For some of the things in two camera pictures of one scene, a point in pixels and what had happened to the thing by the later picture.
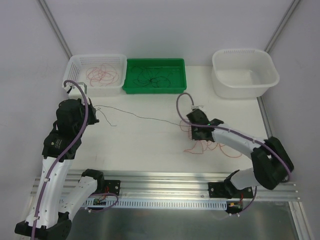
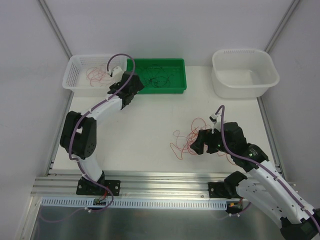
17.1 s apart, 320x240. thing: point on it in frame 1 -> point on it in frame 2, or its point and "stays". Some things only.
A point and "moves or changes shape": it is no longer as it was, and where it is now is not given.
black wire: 157,77 stays
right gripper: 197,133 -> 208,141
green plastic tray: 155,76 stays
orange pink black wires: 201,147 moves or changes shape
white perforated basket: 105,75 stays
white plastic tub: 243,73 stays
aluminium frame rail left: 57,29 stays
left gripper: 91,113 -> 116,87
